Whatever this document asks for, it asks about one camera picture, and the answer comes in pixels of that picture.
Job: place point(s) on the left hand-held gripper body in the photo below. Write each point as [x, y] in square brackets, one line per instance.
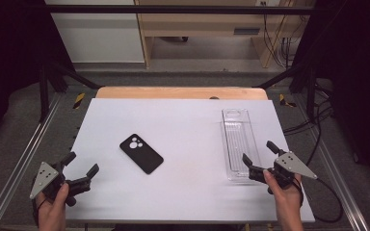
[45, 179]

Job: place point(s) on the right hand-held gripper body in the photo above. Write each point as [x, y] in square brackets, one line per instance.
[290, 165]

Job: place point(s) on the clear plastic container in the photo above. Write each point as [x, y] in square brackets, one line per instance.
[239, 141]

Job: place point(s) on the black phone case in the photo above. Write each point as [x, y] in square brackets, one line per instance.
[144, 157]

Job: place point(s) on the person's left hand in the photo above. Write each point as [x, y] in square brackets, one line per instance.
[53, 213]

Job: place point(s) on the person's right hand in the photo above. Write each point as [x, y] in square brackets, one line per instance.
[287, 205]

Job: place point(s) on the yellow black tape marker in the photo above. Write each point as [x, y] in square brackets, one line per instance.
[284, 101]
[78, 100]

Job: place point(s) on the light wooden table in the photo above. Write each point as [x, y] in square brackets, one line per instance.
[173, 93]

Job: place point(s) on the black curtain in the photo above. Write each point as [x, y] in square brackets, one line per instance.
[9, 57]
[356, 80]

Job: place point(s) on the white cabinet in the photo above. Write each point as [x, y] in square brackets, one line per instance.
[99, 35]

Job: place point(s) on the wooden desk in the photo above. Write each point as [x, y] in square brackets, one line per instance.
[205, 22]

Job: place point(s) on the white power strip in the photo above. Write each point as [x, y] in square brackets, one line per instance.
[262, 3]

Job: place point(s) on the aluminium floor rail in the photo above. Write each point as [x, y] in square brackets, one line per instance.
[19, 163]
[340, 173]

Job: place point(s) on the black frame strut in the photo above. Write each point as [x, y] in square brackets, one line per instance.
[74, 75]
[282, 75]

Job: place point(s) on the black horizontal frame bar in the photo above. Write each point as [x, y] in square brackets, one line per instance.
[173, 9]

